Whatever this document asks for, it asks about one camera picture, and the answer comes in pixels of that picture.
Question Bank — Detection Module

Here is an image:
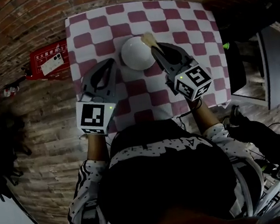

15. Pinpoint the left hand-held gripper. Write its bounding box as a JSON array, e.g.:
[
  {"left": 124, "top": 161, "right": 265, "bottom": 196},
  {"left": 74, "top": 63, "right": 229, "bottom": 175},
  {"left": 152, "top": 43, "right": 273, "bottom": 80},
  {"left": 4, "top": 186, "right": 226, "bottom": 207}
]
[{"left": 70, "top": 57, "right": 126, "bottom": 138}]

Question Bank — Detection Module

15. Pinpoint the black desk chair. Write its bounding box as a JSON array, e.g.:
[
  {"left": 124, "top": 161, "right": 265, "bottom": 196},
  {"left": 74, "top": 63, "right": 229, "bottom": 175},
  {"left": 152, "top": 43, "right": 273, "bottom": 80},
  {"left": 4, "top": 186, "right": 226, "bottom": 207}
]
[{"left": 224, "top": 40, "right": 249, "bottom": 96}]

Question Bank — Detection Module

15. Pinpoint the white plate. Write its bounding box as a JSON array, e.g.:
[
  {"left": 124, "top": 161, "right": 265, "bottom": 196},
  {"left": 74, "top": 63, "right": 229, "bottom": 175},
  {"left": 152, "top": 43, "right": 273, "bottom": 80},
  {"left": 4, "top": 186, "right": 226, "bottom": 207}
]
[{"left": 119, "top": 33, "right": 157, "bottom": 73}]

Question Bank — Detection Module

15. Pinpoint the pink white checkered tablecloth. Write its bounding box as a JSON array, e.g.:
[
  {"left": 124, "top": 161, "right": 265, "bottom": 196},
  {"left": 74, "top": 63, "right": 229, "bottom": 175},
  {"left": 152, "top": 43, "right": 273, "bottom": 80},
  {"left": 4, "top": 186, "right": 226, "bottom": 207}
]
[{"left": 63, "top": 0, "right": 235, "bottom": 137}]

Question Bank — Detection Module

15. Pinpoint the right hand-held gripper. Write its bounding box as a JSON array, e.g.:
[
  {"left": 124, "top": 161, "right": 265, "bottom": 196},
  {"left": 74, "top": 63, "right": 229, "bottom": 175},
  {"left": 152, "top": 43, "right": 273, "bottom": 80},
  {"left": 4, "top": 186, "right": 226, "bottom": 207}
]
[{"left": 149, "top": 37, "right": 216, "bottom": 106}]

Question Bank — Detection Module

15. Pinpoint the grey white desk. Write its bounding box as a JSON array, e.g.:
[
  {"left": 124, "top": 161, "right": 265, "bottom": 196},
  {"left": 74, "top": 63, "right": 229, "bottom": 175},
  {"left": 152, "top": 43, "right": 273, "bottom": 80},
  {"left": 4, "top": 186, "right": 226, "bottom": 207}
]
[{"left": 223, "top": 24, "right": 280, "bottom": 115}]

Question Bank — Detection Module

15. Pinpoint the red fire extinguisher box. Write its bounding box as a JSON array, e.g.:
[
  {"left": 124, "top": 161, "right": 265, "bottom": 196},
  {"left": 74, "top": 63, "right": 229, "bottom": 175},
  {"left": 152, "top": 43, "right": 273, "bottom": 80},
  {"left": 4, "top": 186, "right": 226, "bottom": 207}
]
[{"left": 28, "top": 40, "right": 72, "bottom": 84}]

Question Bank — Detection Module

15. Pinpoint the black wrist band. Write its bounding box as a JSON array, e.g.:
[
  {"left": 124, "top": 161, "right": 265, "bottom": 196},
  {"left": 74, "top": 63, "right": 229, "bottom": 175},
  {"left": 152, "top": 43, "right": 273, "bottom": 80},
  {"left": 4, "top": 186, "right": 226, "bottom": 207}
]
[{"left": 186, "top": 98, "right": 203, "bottom": 111}]

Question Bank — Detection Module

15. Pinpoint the black jacket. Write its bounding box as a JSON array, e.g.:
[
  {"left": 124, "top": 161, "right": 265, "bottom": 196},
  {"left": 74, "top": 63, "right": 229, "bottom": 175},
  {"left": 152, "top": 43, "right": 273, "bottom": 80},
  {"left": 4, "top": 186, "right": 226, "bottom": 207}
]
[{"left": 202, "top": 0, "right": 280, "bottom": 48}]

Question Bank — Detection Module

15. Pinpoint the black wheeled chair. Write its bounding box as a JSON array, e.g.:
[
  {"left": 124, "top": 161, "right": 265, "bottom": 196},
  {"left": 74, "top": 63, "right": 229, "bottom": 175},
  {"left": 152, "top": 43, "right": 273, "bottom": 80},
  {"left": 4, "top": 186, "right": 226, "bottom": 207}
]
[{"left": 0, "top": 105, "right": 39, "bottom": 203}]

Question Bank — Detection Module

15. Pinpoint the person's black star-print shirt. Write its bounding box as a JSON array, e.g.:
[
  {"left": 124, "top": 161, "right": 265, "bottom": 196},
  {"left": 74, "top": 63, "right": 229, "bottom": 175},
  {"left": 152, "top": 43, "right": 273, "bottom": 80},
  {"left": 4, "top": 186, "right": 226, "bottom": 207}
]
[{"left": 58, "top": 109, "right": 269, "bottom": 224}]

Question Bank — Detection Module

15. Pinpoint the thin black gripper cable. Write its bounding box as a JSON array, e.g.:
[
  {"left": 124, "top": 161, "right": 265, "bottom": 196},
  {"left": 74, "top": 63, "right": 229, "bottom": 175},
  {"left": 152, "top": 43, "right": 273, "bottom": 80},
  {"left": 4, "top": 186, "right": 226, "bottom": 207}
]
[{"left": 175, "top": 111, "right": 196, "bottom": 132}]

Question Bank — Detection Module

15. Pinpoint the person's right forearm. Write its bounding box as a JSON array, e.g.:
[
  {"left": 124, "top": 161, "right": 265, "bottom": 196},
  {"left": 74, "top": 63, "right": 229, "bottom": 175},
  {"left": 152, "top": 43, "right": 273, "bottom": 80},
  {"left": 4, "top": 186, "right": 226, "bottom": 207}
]
[{"left": 188, "top": 96, "right": 223, "bottom": 136}]

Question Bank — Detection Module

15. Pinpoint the white phone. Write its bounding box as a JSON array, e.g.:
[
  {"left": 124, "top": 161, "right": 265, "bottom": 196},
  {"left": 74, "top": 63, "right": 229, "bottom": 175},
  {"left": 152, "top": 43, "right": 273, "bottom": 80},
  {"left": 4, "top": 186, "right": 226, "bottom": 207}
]
[{"left": 39, "top": 52, "right": 65, "bottom": 77}]

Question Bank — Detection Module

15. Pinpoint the person's left forearm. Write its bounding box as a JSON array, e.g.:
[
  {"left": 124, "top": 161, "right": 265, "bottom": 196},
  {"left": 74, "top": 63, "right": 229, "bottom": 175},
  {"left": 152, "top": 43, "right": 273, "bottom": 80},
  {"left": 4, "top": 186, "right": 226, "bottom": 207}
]
[{"left": 84, "top": 132, "right": 111, "bottom": 164}]

